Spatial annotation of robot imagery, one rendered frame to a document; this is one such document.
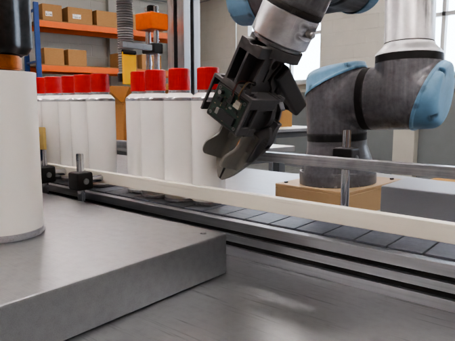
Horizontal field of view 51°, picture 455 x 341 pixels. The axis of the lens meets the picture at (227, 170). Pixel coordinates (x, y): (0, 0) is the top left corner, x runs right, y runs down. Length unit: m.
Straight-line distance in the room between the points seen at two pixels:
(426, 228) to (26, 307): 0.38
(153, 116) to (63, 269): 0.36
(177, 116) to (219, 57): 8.70
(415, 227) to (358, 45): 6.71
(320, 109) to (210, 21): 8.82
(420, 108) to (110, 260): 0.58
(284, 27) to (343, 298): 0.31
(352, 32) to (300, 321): 6.89
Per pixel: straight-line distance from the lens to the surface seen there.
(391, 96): 0.88
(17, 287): 0.45
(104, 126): 0.89
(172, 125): 0.74
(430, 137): 6.56
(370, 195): 0.94
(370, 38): 7.10
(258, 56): 0.58
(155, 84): 0.78
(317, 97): 0.93
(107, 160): 0.90
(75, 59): 8.16
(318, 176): 0.93
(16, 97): 0.57
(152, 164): 0.78
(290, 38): 0.60
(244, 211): 0.69
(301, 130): 4.92
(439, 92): 0.87
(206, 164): 0.71
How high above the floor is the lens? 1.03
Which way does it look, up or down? 8 degrees down
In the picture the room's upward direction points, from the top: straight up
